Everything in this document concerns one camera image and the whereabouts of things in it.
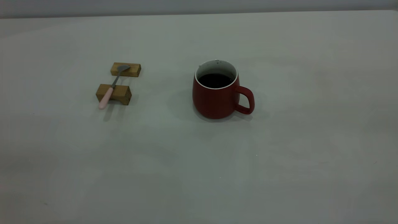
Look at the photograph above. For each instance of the dark coffee liquid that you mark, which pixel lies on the dark coffee liquid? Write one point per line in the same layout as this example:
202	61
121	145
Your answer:
215	81

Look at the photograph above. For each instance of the arched wooden block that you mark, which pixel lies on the arched wooden block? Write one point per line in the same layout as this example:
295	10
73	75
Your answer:
121	92

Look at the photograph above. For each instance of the red ceramic mug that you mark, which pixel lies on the red ceramic mug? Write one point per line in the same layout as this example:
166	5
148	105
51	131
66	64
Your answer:
214	102

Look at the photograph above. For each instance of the flat rectangular wooden block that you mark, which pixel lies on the flat rectangular wooden block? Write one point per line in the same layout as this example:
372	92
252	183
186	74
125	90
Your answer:
132	71

